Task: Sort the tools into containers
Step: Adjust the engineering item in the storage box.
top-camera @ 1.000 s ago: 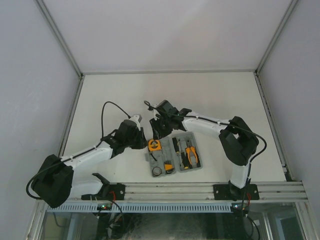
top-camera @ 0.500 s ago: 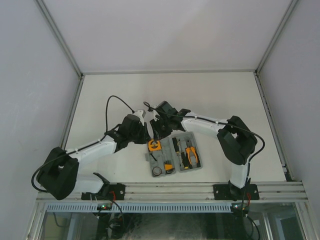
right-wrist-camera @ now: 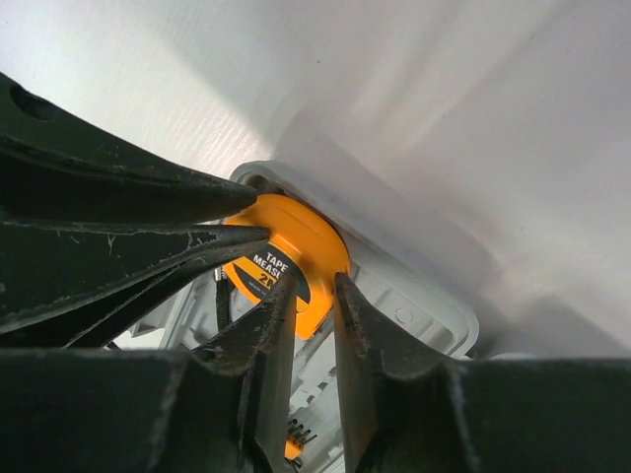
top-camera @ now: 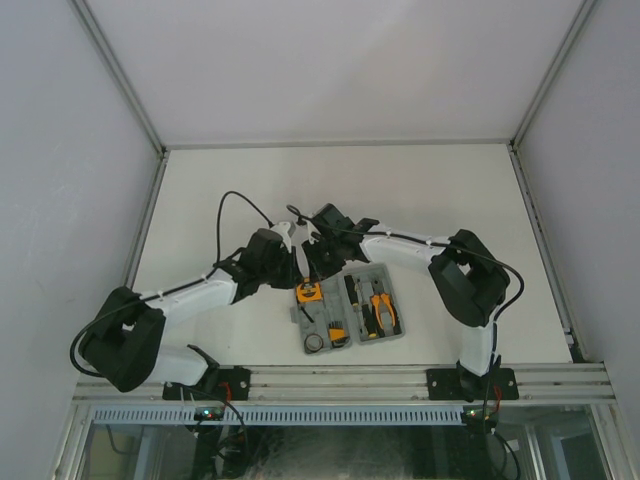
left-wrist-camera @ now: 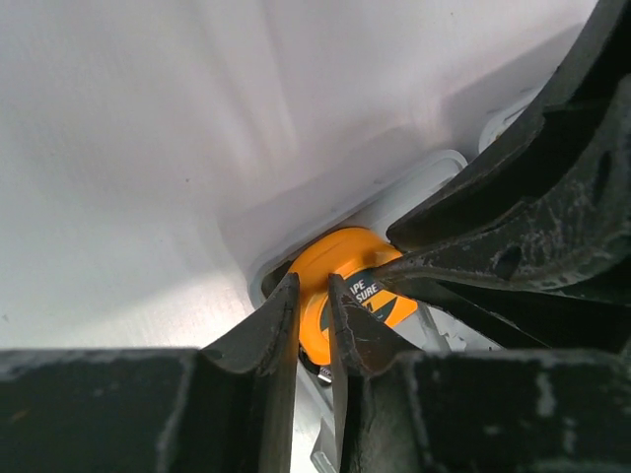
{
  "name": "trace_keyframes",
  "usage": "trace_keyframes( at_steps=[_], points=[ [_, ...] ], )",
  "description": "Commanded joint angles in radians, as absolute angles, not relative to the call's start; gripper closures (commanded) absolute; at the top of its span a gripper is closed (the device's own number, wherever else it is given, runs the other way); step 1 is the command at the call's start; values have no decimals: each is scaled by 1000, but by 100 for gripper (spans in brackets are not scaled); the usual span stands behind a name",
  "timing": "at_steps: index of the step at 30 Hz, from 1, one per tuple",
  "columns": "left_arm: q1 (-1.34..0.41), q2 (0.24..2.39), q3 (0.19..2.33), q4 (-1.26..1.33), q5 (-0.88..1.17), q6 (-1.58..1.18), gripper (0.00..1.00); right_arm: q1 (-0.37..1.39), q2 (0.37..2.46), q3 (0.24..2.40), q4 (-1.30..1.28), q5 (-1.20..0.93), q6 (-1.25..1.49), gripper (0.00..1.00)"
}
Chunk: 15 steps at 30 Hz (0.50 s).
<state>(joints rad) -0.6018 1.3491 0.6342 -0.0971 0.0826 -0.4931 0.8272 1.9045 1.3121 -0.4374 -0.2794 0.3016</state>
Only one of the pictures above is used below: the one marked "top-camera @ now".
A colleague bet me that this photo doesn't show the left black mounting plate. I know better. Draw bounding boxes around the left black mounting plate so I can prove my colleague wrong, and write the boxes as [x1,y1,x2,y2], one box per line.
[162,366,251,402]

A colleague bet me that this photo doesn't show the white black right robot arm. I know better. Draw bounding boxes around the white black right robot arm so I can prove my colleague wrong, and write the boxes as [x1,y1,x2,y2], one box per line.
[287,203,524,399]

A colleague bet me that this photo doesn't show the hex key set orange holder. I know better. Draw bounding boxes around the hex key set orange holder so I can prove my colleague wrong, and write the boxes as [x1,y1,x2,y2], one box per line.
[328,321,349,348]

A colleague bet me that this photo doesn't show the flathead screwdriver black yellow handle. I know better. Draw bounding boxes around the flathead screwdriver black yellow handle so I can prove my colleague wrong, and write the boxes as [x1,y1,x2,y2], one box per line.
[356,282,378,338]

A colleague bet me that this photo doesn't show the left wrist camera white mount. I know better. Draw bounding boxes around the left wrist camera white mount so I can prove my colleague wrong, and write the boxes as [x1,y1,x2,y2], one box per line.
[270,221,296,252]

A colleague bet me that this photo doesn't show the blue slotted cable duct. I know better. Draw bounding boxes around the blue slotted cable duct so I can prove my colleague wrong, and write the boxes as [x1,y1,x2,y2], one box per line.
[91,405,464,427]

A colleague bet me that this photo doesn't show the grey plastic tool case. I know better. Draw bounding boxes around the grey plastic tool case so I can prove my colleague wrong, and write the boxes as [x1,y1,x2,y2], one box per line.
[291,264,405,356]

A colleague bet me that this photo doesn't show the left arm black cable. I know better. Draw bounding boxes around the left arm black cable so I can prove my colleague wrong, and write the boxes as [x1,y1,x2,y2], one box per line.
[68,190,274,376]

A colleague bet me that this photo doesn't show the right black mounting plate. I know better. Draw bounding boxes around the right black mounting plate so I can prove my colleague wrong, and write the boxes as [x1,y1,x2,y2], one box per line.
[426,367,520,402]

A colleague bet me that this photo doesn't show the black electrical tape roll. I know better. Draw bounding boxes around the black electrical tape roll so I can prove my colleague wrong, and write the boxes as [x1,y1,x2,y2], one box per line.
[304,333,324,354]

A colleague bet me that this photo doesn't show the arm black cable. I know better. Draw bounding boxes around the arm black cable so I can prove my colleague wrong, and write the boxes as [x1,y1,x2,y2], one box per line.
[285,203,526,371]
[68,190,274,376]

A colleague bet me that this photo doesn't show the black mounting plate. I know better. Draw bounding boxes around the black mounting plate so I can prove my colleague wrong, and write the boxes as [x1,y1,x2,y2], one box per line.
[162,366,251,402]
[426,367,520,402]

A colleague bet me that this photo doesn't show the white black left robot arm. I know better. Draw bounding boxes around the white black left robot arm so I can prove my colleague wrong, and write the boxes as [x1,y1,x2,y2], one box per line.
[70,222,300,400]

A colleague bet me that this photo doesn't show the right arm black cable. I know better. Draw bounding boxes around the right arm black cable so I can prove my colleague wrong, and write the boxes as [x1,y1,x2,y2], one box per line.
[285,203,526,371]

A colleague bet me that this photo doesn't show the orange black handled pliers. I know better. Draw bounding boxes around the orange black handled pliers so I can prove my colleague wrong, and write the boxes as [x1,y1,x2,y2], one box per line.
[370,279,402,337]

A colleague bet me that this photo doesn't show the orange tape measure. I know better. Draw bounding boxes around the orange tape measure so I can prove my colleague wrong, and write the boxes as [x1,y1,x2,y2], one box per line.
[295,278,324,324]

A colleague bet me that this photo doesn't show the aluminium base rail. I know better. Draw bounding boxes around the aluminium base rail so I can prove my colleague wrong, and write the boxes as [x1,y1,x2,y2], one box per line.
[74,363,614,401]

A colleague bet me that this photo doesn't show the phillips screwdriver black yellow handle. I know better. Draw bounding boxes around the phillips screwdriver black yellow handle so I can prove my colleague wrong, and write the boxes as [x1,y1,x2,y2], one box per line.
[344,275,359,308]

